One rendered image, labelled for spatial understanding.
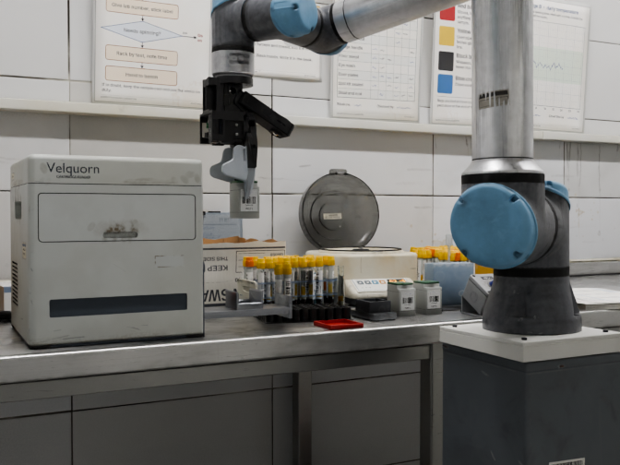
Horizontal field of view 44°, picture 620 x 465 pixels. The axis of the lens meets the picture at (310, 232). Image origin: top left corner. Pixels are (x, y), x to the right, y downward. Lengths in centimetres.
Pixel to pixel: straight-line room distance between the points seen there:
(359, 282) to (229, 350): 54
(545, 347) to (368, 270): 71
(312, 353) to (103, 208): 43
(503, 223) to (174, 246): 54
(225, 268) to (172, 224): 37
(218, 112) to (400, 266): 67
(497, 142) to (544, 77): 151
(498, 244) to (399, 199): 119
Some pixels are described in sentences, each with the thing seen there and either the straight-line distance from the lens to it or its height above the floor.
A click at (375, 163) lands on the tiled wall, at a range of 221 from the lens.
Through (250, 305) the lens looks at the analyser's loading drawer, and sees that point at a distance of 137.
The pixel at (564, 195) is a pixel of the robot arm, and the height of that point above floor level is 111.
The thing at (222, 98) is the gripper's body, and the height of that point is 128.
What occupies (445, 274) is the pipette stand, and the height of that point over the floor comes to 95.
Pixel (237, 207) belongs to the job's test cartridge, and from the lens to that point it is 136.
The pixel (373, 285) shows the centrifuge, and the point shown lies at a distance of 176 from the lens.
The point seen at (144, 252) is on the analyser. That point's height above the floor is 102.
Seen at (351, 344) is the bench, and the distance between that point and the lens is 140.
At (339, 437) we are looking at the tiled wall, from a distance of 224.
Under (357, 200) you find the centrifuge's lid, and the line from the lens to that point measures 210.
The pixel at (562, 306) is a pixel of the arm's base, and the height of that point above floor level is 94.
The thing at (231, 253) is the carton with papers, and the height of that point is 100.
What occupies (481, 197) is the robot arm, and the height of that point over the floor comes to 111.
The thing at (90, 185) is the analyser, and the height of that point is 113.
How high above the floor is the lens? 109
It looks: 2 degrees down
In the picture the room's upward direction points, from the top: straight up
